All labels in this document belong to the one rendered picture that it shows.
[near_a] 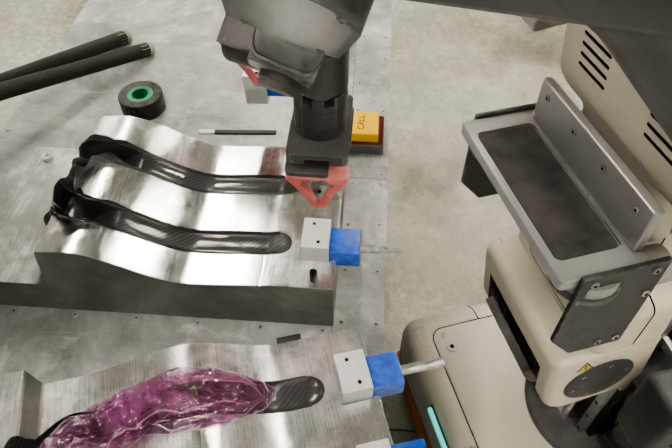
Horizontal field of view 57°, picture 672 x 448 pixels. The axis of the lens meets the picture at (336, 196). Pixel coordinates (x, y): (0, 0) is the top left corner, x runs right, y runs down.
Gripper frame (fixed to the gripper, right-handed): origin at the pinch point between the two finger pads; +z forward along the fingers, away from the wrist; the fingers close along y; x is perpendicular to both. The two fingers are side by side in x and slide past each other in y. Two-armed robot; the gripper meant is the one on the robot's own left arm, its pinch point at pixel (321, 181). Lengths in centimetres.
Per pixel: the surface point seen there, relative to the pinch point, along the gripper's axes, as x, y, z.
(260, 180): -10.2, -11.6, 13.2
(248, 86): -14.1, -26.7, 7.7
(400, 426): 18, -11, 101
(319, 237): -0.2, 1.2, 9.5
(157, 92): -34, -37, 19
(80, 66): -49, -40, 16
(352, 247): 4.1, 1.5, 10.7
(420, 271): 24, -60, 102
